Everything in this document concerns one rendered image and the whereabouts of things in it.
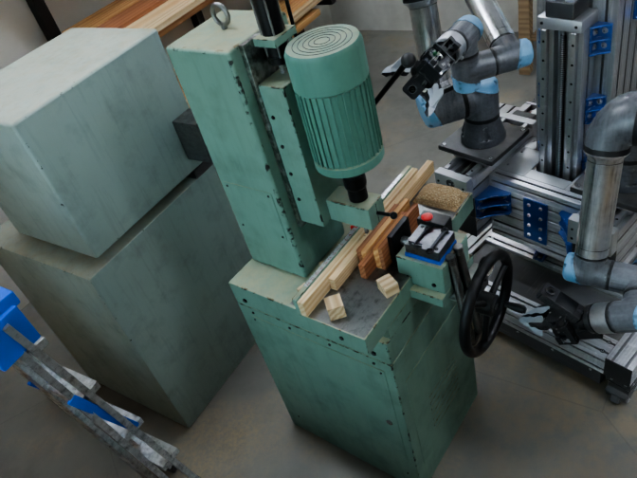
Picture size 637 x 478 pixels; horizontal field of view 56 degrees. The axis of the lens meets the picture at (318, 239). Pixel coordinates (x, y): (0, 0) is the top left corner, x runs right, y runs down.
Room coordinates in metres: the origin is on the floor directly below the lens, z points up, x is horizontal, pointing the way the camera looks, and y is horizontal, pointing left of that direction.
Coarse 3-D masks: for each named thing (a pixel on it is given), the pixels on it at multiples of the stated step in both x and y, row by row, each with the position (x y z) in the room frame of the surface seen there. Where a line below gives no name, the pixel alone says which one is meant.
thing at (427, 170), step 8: (424, 168) 1.48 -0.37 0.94; (432, 168) 1.50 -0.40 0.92; (416, 176) 1.45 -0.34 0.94; (424, 176) 1.46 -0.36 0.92; (408, 184) 1.43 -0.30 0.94; (416, 184) 1.43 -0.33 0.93; (408, 192) 1.40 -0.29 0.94; (416, 192) 1.43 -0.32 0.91; (400, 200) 1.36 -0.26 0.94; (360, 240) 1.25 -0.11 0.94; (352, 256) 1.19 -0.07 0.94; (344, 264) 1.17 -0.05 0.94; (352, 264) 1.18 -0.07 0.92; (336, 272) 1.15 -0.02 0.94; (344, 272) 1.16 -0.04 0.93; (336, 280) 1.13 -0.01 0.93; (344, 280) 1.15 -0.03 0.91; (336, 288) 1.13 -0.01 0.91
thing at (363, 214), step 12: (336, 192) 1.32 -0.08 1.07; (336, 204) 1.27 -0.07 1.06; (348, 204) 1.25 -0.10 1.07; (360, 204) 1.23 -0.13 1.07; (372, 204) 1.22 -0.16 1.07; (336, 216) 1.28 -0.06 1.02; (348, 216) 1.25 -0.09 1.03; (360, 216) 1.22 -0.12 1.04; (372, 216) 1.21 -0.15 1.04; (372, 228) 1.20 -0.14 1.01
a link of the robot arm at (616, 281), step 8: (616, 264) 0.94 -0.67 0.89; (624, 264) 0.94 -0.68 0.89; (632, 264) 0.94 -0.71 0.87; (616, 272) 0.92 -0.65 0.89; (624, 272) 0.91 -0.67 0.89; (632, 272) 0.90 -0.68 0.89; (616, 280) 0.91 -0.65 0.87; (624, 280) 0.90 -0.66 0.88; (632, 280) 0.89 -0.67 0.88; (616, 288) 0.90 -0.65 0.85; (624, 288) 0.89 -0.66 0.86; (632, 288) 0.87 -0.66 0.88
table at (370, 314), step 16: (464, 192) 1.36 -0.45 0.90; (432, 208) 1.34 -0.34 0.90; (464, 208) 1.31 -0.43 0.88; (352, 272) 1.18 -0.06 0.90; (384, 272) 1.14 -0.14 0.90; (352, 288) 1.12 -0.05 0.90; (368, 288) 1.10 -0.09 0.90; (400, 288) 1.07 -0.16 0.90; (416, 288) 1.08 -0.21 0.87; (320, 304) 1.09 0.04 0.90; (352, 304) 1.06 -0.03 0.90; (368, 304) 1.05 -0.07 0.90; (384, 304) 1.03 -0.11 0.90; (400, 304) 1.05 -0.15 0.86; (304, 320) 1.08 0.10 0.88; (320, 320) 1.04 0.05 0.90; (336, 320) 1.03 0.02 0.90; (352, 320) 1.01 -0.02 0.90; (368, 320) 1.00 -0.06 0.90; (384, 320) 1.00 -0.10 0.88; (336, 336) 1.01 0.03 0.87; (352, 336) 0.97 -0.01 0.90; (368, 336) 0.95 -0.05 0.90; (368, 352) 0.94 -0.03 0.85
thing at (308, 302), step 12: (408, 180) 1.44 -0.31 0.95; (396, 192) 1.40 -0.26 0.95; (384, 204) 1.36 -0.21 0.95; (360, 228) 1.29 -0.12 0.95; (348, 252) 1.21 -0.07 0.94; (336, 264) 1.17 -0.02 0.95; (324, 276) 1.14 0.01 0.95; (312, 288) 1.11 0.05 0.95; (324, 288) 1.13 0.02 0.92; (300, 300) 1.08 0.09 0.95; (312, 300) 1.09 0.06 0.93; (300, 312) 1.08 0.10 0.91
